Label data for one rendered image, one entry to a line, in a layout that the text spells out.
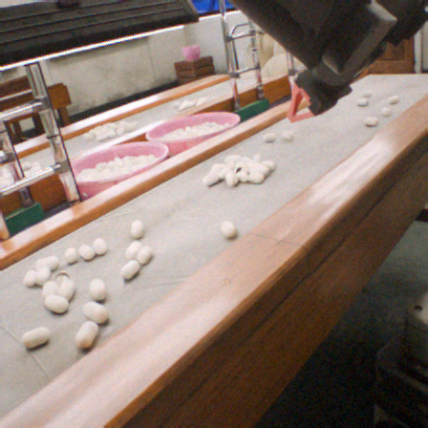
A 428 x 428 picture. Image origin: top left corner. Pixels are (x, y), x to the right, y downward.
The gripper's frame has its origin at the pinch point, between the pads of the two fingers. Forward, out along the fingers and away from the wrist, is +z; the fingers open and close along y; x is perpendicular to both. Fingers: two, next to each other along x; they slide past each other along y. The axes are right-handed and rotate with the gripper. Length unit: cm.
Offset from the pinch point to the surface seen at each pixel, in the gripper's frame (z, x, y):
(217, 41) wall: 350, -254, -461
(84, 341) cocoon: 4.5, 9.9, 48.3
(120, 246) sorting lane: 18.1, 0.7, 31.4
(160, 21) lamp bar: -1.5, -23.7, 12.7
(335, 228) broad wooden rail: -4.4, 18.1, 14.5
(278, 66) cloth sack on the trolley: 164, -89, -258
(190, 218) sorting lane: 15.2, 3.2, 19.2
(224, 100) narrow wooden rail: 54, -31, -50
